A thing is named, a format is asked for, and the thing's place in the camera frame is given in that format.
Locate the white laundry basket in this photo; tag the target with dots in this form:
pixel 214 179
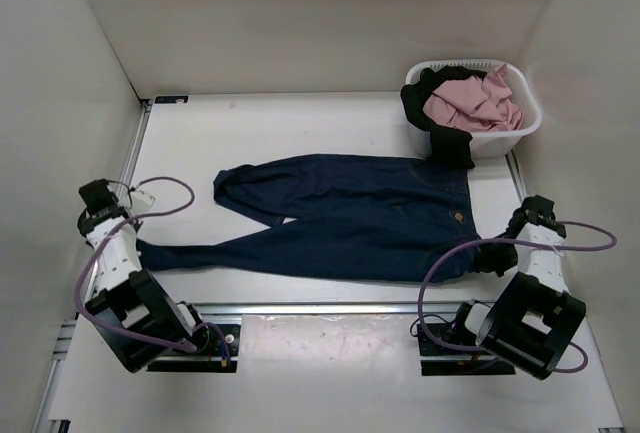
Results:
pixel 453 147

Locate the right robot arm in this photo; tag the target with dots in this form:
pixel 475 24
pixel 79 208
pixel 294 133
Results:
pixel 533 321

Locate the pink garment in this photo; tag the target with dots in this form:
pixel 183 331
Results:
pixel 475 104

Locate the aluminium table frame rail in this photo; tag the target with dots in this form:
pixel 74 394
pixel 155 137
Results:
pixel 196 140

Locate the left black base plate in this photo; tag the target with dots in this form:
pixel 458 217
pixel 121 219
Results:
pixel 216 352

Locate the dark label sticker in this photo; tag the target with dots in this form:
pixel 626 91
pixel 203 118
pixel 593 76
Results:
pixel 171 99

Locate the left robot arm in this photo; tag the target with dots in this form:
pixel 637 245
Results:
pixel 133 313

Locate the dark blue denim trousers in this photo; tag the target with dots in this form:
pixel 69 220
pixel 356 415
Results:
pixel 338 217

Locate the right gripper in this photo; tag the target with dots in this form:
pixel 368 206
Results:
pixel 484 253

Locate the white foam cover board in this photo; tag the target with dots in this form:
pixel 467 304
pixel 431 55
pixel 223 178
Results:
pixel 317 374

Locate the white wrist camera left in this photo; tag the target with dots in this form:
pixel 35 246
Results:
pixel 140 202

